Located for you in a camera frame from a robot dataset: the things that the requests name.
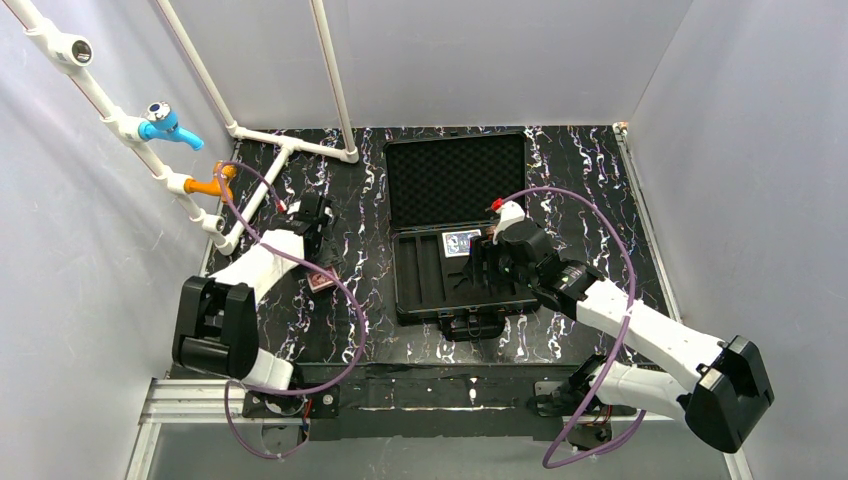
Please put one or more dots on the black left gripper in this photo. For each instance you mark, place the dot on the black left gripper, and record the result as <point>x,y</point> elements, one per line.
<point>321,234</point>

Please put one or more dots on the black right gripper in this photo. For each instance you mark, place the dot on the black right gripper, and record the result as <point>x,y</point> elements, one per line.
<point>490,263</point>

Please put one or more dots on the blue playing card deck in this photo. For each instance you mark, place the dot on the blue playing card deck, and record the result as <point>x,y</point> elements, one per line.
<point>458,243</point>

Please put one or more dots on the red playing card deck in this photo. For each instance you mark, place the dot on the red playing card deck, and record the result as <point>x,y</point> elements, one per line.
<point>318,282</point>

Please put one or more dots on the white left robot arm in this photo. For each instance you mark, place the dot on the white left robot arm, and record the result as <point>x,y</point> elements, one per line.
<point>216,328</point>

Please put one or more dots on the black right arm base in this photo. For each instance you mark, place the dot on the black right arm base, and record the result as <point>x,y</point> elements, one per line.
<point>570,411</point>

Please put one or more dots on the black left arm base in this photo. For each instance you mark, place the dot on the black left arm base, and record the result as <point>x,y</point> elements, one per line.
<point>286,396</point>

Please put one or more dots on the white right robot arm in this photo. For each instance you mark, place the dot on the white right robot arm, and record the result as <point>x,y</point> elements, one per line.
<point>719,389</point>

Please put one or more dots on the black foam-lined poker case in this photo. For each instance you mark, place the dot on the black foam-lined poker case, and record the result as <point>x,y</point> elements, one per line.
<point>445,184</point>

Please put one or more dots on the orange plastic faucet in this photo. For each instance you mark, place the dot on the orange plastic faucet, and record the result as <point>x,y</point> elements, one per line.
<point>217,186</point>

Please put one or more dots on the blue plastic faucet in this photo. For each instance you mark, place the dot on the blue plastic faucet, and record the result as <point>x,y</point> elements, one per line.
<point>161,122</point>

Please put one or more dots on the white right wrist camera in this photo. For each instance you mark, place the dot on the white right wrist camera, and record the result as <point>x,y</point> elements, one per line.
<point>509,213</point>

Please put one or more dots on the aluminium front rail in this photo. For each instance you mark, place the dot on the aluminium front rail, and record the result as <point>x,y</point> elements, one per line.
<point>437,404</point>

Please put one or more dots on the white PVC pipe frame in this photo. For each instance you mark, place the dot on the white PVC pipe frame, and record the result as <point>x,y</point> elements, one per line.
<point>72,55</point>

